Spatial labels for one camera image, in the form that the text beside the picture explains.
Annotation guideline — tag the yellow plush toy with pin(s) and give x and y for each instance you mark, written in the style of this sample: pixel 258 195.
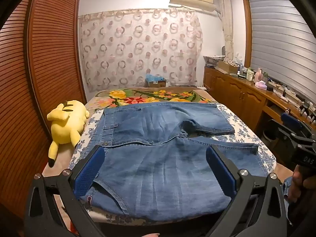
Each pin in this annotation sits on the yellow plush toy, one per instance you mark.
pixel 66 123

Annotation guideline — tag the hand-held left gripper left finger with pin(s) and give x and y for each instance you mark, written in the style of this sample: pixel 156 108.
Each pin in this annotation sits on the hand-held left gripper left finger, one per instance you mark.
pixel 88 170

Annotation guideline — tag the circle patterned sheer curtain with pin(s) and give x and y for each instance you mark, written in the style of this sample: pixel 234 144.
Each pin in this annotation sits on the circle patterned sheer curtain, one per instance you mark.
pixel 138 49

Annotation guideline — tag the wooden window frame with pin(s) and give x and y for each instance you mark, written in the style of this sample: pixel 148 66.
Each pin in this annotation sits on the wooden window frame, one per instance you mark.
pixel 246 29

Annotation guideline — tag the pink bottle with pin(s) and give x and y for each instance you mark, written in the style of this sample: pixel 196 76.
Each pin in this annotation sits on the pink bottle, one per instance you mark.
pixel 259 74

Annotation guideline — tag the long wooden cabinet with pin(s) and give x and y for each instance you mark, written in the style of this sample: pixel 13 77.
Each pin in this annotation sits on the long wooden cabinet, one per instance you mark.
pixel 237 93

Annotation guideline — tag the grey window blind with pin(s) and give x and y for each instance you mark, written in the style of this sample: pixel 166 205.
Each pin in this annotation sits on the grey window blind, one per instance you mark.
pixel 276 42

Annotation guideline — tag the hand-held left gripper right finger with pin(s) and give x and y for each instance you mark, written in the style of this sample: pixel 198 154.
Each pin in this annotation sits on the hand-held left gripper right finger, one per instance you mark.
pixel 219 170

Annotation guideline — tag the blue plastic bag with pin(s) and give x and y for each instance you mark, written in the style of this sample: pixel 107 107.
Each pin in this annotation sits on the blue plastic bag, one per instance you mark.
pixel 154 77

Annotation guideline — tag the small cardboard box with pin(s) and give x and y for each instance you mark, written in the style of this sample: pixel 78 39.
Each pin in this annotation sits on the small cardboard box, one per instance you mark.
pixel 155 84

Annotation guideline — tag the person's right hand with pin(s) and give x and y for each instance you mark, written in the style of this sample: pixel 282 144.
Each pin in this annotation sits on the person's right hand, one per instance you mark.
pixel 296 185

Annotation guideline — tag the white power strip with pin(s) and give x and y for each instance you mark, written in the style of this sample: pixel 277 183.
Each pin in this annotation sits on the white power strip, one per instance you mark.
pixel 287 94

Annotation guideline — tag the wooden louvered wardrobe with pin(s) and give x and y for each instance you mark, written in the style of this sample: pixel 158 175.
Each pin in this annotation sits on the wooden louvered wardrobe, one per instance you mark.
pixel 49 54

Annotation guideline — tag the blue denim pants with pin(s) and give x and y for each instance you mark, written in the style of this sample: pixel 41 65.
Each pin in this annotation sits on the blue denim pants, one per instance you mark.
pixel 158 167

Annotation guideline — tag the white cosmetic jars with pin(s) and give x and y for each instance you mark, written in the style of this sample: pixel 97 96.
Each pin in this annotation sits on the white cosmetic jars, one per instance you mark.
pixel 250 75

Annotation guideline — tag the blue denim garment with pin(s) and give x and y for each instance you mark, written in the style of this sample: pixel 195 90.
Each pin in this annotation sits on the blue denim garment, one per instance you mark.
pixel 286 190

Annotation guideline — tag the pink tissue box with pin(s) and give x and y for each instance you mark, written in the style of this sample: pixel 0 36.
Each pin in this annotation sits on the pink tissue box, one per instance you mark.
pixel 261 85

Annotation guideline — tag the tied beige window curtain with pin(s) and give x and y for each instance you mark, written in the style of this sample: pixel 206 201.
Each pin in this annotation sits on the tied beige window curtain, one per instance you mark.
pixel 228 29

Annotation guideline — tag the open cardboard box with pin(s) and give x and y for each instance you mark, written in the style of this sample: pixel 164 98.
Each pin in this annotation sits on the open cardboard box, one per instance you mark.
pixel 227 67

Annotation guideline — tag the blue floral white mat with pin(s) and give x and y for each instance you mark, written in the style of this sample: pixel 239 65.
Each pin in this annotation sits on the blue floral white mat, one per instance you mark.
pixel 244 128

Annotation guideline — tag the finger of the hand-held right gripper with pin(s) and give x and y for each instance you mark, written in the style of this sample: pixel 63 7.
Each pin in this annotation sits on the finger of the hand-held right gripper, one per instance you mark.
pixel 292 121
pixel 281 128

